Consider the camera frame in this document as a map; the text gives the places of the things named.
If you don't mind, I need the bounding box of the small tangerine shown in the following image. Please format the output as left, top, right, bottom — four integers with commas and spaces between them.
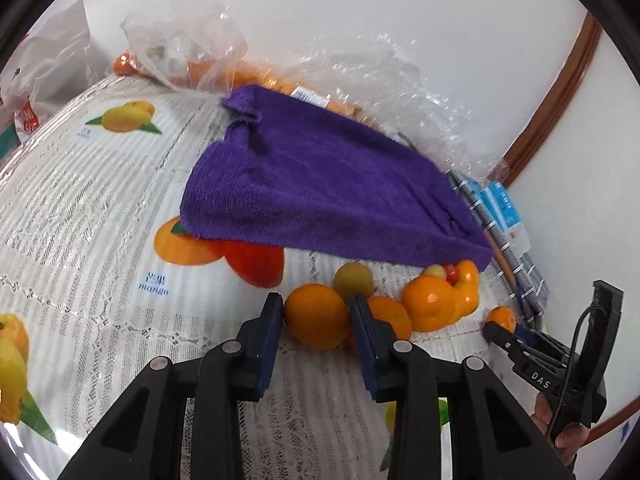
485, 306, 516, 333

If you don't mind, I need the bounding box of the large orange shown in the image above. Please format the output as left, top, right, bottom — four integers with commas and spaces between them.
400, 275, 456, 333
284, 284, 349, 351

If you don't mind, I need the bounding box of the right hand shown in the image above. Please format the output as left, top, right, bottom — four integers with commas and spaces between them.
530, 393, 589, 469

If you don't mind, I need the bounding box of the grey plaid cloth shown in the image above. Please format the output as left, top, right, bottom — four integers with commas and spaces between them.
447, 169, 550, 330

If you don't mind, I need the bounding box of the yellow-orange bell pepper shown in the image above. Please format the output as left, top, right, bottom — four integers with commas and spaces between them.
449, 260, 480, 325

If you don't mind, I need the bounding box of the small red tomato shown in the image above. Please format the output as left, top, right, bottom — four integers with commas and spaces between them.
444, 263, 460, 285

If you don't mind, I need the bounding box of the small pale yellow fruit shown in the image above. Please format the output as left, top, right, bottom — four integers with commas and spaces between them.
421, 264, 448, 281

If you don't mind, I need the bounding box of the orange behind right finger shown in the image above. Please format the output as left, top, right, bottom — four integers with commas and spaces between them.
368, 296, 412, 340

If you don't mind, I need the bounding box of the blue tissue pack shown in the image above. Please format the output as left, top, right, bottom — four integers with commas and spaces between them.
460, 177, 530, 259

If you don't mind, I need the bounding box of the green-brown round fruit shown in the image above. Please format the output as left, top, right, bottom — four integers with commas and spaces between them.
332, 262, 376, 302

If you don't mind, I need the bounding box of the purple towel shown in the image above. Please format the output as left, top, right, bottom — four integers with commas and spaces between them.
180, 86, 492, 269

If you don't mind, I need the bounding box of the large clear plastic bag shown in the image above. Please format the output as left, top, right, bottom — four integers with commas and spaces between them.
232, 35, 508, 184

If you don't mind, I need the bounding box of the small orange behind bag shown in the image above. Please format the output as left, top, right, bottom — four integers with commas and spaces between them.
112, 51, 137, 76

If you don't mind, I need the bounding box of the white plastic bag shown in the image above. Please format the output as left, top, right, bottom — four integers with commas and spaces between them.
1, 0, 99, 156

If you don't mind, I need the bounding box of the clear plastic bag left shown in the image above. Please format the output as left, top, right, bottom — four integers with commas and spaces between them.
122, 0, 247, 93

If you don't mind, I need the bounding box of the black cable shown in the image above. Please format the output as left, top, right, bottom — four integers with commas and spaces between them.
544, 303, 601, 441

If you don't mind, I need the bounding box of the brown door frame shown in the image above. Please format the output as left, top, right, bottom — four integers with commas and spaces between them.
491, 12, 603, 186

